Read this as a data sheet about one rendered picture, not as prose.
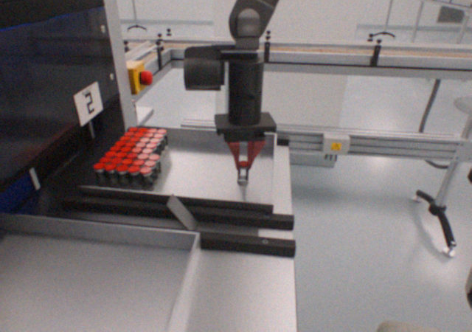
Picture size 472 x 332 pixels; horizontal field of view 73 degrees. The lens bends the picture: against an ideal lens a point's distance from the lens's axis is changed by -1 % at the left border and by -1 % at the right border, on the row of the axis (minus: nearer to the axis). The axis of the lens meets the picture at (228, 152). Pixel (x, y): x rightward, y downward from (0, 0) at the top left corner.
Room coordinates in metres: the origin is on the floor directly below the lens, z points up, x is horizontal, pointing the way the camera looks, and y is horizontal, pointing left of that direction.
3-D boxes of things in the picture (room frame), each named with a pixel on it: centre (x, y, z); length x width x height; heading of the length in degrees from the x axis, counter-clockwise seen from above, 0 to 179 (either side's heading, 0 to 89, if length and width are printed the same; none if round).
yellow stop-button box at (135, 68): (0.84, 0.27, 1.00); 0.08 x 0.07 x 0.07; 82
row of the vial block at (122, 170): (0.58, 0.19, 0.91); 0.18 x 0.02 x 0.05; 172
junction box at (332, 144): (1.38, -0.52, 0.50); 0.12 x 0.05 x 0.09; 82
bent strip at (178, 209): (0.38, 0.02, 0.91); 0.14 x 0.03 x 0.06; 82
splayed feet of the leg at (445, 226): (1.36, -1.14, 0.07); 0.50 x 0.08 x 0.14; 172
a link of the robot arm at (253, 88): (0.52, -0.02, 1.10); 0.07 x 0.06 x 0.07; 89
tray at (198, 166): (0.56, 0.08, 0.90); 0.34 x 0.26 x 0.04; 82
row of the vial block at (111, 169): (0.58, 0.21, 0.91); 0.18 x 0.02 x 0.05; 172
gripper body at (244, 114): (0.52, -0.03, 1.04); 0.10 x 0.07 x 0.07; 97
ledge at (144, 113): (0.86, 0.31, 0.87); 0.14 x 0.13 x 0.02; 82
